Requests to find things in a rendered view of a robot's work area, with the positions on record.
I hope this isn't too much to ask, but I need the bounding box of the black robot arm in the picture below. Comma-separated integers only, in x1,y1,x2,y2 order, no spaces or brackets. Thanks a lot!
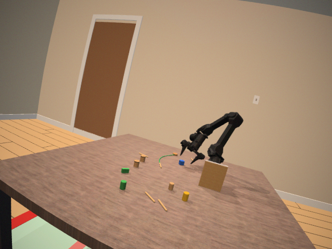
189,112,243,164

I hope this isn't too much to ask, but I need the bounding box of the yellow cylinder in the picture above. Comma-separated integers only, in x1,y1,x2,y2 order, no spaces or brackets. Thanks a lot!
182,191,189,201

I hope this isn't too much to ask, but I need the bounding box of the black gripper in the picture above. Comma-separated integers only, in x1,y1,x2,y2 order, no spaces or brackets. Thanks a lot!
180,139,205,164

